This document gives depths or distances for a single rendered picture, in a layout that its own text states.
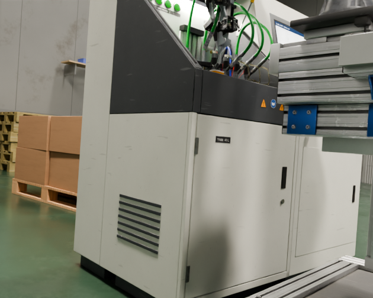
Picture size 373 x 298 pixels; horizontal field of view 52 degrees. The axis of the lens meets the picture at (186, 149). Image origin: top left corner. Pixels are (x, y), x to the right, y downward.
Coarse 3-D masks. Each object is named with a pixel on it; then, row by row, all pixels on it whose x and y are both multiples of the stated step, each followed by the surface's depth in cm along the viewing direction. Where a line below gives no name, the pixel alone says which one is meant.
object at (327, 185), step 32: (256, 0) 210; (256, 32) 205; (320, 160) 197; (352, 160) 221; (320, 192) 199; (352, 192) 223; (320, 224) 201; (352, 224) 226; (320, 256) 203; (352, 256) 229
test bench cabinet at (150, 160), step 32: (128, 128) 167; (160, 128) 150; (192, 128) 137; (128, 160) 166; (160, 160) 149; (192, 160) 138; (128, 192) 165; (160, 192) 148; (128, 224) 164; (160, 224) 147; (128, 256) 163; (160, 256) 147; (288, 256) 183; (128, 288) 167; (160, 288) 146; (256, 288) 179
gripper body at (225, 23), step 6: (228, 6) 171; (234, 6) 172; (228, 12) 171; (228, 18) 172; (234, 18) 172; (222, 24) 173; (228, 24) 170; (234, 24) 173; (222, 30) 175; (228, 30) 175; (234, 30) 173
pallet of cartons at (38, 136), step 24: (24, 120) 410; (48, 120) 376; (72, 120) 349; (24, 144) 408; (48, 144) 378; (72, 144) 347; (24, 168) 405; (48, 168) 380; (72, 168) 349; (24, 192) 416; (48, 192) 374; (72, 192) 346
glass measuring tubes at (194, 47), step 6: (180, 30) 199; (186, 30) 198; (192, 30) 201; (198, 30) 204; (180, 36) 199; (192, 36) 205; (198, 36) 206; (192, 42) 204; (198, 42) 206; (192, 48) 204; (198, 48) 206; (192, 54) 204; (198, 54) 206; (198, 60) 206
